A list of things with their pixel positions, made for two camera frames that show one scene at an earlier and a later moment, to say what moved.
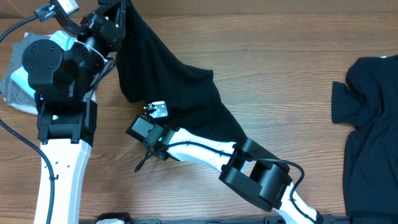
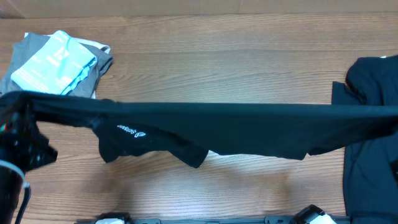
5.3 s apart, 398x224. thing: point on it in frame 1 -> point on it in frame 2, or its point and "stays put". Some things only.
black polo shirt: (152, 73) -> (187, 132)
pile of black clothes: (370, 104) stays put
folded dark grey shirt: (12, 91) stays put
